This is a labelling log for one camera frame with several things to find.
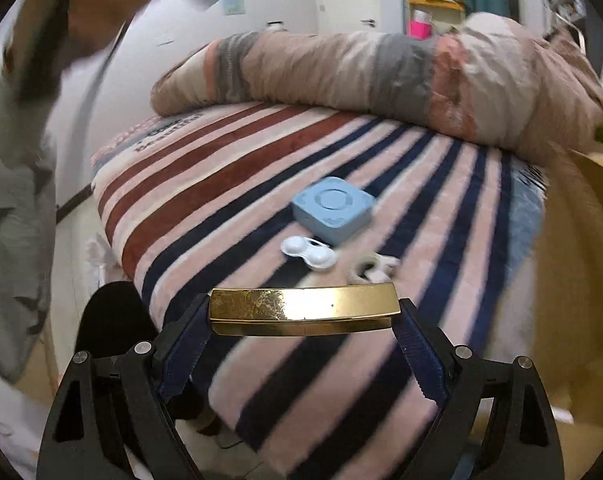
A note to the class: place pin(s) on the white contact lens case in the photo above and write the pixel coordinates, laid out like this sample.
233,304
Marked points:
309,253

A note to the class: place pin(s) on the pink container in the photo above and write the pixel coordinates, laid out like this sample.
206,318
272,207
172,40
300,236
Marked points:
420,24

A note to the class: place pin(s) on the light blue square box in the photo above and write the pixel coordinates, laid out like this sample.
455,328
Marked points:
331,209

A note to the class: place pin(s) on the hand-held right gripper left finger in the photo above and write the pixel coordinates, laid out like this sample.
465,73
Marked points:
181,355

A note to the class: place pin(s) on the cardboard box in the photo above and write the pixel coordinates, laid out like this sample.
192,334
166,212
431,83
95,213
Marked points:
581,280

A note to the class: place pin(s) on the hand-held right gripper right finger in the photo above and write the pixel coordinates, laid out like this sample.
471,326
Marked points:
421,355

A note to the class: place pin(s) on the folded pink grey quilt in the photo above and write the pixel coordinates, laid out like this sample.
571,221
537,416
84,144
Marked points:
381,80

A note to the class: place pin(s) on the grey star print clothing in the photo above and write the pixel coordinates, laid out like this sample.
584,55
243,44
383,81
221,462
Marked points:
16,240

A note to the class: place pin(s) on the striped pink blanket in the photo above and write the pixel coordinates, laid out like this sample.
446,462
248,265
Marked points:
291,200

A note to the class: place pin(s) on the small white plastic clip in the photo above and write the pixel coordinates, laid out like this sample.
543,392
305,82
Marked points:
374,267

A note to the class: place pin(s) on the gold rectangular metal case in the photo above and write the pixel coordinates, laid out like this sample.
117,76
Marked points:
301,307

